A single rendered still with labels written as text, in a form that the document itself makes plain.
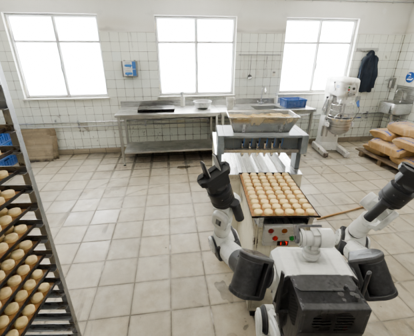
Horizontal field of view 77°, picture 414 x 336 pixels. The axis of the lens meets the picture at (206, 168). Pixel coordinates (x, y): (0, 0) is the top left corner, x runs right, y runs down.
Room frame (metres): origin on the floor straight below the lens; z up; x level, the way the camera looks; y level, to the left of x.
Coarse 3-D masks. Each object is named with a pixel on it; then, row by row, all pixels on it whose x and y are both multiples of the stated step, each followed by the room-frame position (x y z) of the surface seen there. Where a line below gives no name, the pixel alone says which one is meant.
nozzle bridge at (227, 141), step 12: (216, 132) 2.27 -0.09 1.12; (228, 132) 2.06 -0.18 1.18; (288, 132) 2.06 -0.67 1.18; (300, 132) 2.06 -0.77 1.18; (228, 144) 2.05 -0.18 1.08; (240, 144) 2.06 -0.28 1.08; (252, 144) 2.06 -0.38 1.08; (276, 144) 2.06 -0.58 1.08; (288, 144) 2.06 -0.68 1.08; (300, 144) 2.00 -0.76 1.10; (300, 156) 2.08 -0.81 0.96
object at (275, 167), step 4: (268, 156) 2.26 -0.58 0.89; (268, 160) 2.25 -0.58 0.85; (272, 160) 2.14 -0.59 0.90; (272, 164) 2.11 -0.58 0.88; (276, 164) 2.05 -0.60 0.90; (272, 168) 2.10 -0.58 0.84; (276, 168) 1.98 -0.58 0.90; (304, 220) 1.31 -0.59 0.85; (308, 220) 1.26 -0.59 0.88; (312, 220) 1.26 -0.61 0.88; (308, 224) 1.26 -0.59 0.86; (312, 224) 1.26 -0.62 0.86
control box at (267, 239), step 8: (264, 224) 1.28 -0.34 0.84; (272, 224) 1.28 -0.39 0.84; (280, 224) 1.28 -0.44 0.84; (288, 224) 1.28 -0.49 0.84; (296, 224) 1.28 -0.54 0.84; (264, 232) 1.25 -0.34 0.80; (280, 232) 1.25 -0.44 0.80; (288, 232) 1.25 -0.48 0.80; (264, 240) 1.25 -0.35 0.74; (272, 240) 1.25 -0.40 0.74; (280, 240) 1.25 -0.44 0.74; (288, 240) 1.25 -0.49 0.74
